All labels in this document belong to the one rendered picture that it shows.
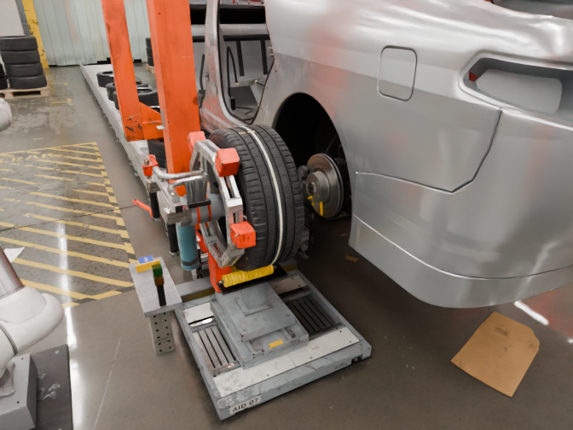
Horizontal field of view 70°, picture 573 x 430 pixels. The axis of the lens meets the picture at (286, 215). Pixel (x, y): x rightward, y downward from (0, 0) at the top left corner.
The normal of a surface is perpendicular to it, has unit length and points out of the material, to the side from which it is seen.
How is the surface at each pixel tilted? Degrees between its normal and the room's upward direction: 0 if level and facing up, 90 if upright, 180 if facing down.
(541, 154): 89
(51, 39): 90
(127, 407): 0
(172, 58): 90
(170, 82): 90
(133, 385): 0
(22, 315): 58
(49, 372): 0
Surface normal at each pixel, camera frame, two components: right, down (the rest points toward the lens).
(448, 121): -0.84, 0.24
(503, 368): 0.04, -0.89
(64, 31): 0.45, 0.41
